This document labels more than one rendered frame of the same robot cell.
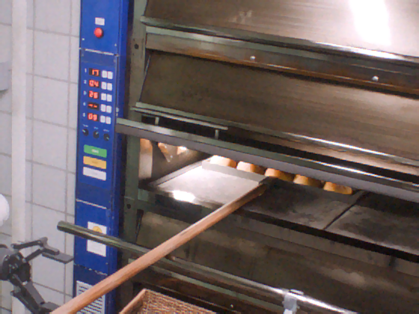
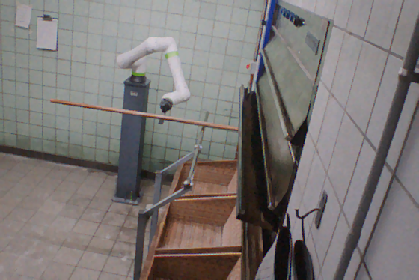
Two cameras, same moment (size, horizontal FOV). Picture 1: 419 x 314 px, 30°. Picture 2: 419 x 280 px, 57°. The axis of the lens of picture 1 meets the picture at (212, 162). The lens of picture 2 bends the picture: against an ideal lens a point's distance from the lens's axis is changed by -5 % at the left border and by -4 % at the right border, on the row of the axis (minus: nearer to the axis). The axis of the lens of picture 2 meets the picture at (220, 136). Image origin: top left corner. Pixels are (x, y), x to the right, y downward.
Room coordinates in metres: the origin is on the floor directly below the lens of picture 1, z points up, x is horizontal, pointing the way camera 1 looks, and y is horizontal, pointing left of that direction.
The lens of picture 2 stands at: (0.72, -2.29, 2.16)
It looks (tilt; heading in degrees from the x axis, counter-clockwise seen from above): 21 degrees down; 62
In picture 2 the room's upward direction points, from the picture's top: 10 degrees clockwise
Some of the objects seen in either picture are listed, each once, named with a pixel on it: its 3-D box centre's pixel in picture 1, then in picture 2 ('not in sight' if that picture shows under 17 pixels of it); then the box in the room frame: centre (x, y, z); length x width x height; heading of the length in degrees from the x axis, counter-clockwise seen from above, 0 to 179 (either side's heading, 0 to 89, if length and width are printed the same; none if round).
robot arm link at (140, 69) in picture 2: not in sight; (138, 64); (1.63, 1.12, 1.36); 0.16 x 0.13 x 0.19; 23
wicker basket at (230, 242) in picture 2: not in sight; (200, 230); (1.68, -0.46, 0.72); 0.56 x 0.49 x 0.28; 63
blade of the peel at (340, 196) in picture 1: (293, 168); not in sight; (2.64, -0.29, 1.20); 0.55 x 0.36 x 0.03; 63
